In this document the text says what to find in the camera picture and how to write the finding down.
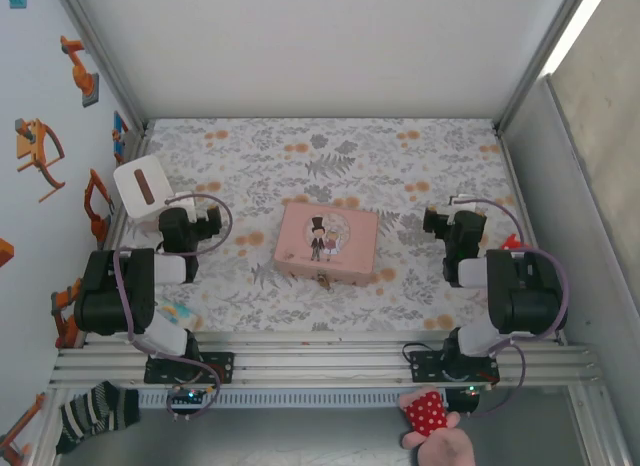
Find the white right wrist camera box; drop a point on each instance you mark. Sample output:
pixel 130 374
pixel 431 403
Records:
pixel 462 202

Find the red spotted toy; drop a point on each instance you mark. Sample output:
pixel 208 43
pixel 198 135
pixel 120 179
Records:
pixel 511 243

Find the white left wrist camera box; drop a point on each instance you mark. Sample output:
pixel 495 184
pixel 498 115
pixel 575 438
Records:
pixel 184 202

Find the floral patterned table mat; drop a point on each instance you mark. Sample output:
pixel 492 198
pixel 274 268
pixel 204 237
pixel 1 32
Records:
pixel 325 161

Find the orange robot claw sticker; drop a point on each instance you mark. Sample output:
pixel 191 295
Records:
pixel 35 151

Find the pink plush toy polka dress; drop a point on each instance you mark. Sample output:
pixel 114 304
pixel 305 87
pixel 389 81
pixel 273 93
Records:
pixel 430 416

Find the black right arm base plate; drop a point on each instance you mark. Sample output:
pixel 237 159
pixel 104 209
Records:
pixel 425 366

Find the aluminium rail base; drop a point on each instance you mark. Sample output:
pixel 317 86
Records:
pixel 320 356

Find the aluminium frame post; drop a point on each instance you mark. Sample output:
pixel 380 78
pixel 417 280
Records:
pixel 542 56
pixel 100 56

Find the pink box with couple print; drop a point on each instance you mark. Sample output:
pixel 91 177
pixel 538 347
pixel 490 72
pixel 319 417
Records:
pixel 325 241

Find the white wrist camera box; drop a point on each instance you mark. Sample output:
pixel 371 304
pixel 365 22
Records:
pixel 184 202
pixel 462 202

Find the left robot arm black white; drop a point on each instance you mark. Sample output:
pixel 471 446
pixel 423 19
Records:
pixel 115 291

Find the striped black white sock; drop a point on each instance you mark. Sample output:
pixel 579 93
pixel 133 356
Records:
pixel 95 416

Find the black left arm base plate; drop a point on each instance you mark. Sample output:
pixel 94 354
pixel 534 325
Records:
pixel 222 367

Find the orange block sticker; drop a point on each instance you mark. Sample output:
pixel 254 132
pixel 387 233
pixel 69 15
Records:
pixel 5 252

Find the blue orange machine sticker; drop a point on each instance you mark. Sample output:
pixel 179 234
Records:
pixel 119 136

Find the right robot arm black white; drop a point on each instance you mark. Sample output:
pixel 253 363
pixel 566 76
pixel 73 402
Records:
pixel 525 296

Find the white tissue box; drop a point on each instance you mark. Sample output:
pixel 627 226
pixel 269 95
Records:
pixel 142 186

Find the grey metal side panel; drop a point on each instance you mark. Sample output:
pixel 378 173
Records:
pixel 600 246

